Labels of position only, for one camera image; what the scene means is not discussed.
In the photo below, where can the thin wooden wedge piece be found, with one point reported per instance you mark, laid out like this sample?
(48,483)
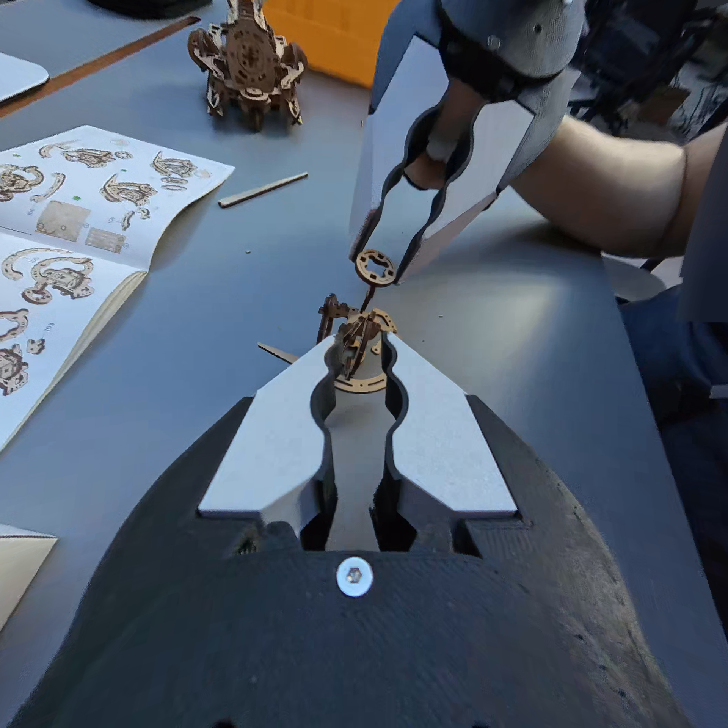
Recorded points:
(281,355)

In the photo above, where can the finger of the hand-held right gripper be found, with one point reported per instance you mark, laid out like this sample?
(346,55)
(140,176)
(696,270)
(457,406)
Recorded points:
(387,131)
(495,148)

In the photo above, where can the open instruction booklet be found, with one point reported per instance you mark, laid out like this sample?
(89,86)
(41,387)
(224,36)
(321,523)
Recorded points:
(102,307)

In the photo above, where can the person's right forearm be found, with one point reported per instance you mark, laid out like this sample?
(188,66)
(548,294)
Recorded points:
(614,193)

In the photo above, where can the flat wooden stick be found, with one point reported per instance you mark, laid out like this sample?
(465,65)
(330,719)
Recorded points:
(261,190)

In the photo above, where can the grey office chair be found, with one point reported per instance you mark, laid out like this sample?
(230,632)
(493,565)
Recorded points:
(631,281)

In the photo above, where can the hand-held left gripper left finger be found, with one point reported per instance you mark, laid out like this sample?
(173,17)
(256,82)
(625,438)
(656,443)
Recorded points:
(267,455)

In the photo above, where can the large assembled wooden model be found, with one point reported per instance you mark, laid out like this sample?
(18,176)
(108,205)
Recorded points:
(250,62)

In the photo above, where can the person's right hand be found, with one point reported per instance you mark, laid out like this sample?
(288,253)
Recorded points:
(426,173)

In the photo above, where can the small wooden model assembly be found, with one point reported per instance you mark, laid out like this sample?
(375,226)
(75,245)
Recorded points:
(358,387)

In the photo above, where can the black padded cushion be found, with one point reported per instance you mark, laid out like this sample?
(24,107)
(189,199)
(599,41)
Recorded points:
(148,4)

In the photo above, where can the white flat stand base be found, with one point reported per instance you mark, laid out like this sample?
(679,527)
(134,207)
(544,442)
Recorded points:
(20,77)

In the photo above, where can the yellow plastic bin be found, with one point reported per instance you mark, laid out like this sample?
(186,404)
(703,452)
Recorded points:
(318,40)

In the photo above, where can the person's blue jeans leg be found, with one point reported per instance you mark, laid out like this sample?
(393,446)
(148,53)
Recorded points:
(671,364)

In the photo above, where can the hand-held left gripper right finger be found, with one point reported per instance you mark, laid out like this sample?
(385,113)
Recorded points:
(449,455)

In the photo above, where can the white cardboard box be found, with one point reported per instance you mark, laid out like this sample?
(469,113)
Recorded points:
(20,569)

